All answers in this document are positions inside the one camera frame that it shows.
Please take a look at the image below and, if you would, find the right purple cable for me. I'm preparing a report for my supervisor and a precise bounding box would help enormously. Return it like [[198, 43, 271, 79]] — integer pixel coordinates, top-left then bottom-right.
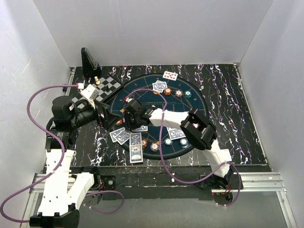
[[124, 88, 243, 208]]

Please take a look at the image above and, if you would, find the cream chess pawn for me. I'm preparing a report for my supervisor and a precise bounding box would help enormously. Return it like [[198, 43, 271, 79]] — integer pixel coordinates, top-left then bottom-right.
[[95, 76, 100, 85]]

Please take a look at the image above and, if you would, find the playing card deck box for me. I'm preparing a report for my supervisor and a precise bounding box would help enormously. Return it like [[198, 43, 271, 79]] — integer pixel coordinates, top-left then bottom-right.
[[129, 132, 143, 164]]

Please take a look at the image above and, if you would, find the green chip stack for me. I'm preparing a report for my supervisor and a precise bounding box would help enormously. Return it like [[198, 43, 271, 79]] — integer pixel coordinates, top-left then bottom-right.
[[180, 138, 189, 148], [164, 138, 172, 145], [184, 91, 192, 98]]

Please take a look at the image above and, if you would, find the blue chip stack top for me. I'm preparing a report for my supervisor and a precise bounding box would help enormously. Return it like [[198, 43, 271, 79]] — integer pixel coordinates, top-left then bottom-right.
[[175, 90, 183, 97]]

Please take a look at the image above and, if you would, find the green chip stack bottom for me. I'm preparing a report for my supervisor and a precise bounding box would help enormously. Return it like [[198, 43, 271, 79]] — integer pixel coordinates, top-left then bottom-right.
[[164, 138, 172, 145]]

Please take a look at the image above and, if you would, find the purple cable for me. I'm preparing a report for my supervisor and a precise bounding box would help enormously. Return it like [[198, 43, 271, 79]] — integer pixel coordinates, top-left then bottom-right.
[[124, 88, 243, 208], [0, 84, 124, 223]]

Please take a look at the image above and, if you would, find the green chip stack top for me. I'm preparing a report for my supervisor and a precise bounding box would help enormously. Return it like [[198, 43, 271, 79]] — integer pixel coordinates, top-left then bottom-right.
[[184, 91, 192, 98]]

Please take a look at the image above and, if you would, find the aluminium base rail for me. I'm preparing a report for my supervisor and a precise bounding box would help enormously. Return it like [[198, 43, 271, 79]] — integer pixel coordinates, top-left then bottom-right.
[[23, 172, 297, 228]]

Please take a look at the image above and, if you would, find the dealt cards top seat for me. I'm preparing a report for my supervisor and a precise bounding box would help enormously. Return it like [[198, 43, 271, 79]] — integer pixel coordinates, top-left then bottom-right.
[[152, 82, 167, 92]]

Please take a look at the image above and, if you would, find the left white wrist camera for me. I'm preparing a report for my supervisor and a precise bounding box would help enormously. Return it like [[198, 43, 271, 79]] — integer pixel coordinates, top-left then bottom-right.
[[80, 84, 99, 109]]

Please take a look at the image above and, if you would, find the red chip stack bottom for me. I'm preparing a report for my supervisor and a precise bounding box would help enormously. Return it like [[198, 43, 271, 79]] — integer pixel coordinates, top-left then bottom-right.
[[142, 139, 147, 148]]

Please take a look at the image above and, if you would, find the black white chessboard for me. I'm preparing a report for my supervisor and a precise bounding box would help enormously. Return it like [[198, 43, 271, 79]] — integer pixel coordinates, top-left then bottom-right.
[[70, 75, 123, 108]]

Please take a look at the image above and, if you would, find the black card holder stand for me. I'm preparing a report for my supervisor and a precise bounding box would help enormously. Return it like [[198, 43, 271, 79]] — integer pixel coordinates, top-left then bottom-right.
[[81, 47, 101, 78]]

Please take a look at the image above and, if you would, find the round blue poker mat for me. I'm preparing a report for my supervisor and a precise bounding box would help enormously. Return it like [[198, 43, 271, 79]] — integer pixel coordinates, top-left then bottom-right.
[[108, 74, 209, 160]]

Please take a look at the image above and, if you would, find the blue backed playing cards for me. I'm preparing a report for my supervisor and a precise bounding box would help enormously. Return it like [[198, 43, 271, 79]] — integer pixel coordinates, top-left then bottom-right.
[[132, 126, 148, 132]]

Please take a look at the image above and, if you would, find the red chip stack top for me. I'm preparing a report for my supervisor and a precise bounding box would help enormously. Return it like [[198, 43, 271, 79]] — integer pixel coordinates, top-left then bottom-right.
[[164, 88, 171, 95]]

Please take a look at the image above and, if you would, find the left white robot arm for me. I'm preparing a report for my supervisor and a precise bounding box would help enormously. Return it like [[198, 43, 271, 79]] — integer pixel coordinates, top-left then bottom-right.
[[29, 95, 120, 228]]

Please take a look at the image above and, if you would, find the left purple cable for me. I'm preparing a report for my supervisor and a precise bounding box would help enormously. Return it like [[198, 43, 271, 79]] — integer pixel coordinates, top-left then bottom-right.
[[0, 84, 124, 223]]

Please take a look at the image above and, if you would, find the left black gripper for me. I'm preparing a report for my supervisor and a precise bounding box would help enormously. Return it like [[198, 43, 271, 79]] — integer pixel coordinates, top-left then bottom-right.
[[70, 98, 122, 130]]

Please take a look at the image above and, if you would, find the dealt cards seat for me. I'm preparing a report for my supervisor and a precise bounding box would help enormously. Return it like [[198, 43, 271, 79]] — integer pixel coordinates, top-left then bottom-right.
[[167, 127, 186, 141], [110, 127, 130, 145], [152, 82, 167, 92]]

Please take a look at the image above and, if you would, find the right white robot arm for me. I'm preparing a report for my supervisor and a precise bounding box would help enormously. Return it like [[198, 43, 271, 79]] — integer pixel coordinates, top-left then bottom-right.
[[123, 98, 237, 189]]

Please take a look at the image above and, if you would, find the face up red card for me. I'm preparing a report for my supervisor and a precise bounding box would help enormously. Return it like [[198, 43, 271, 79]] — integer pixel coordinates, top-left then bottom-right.
[[162, 71, 178, 81]]

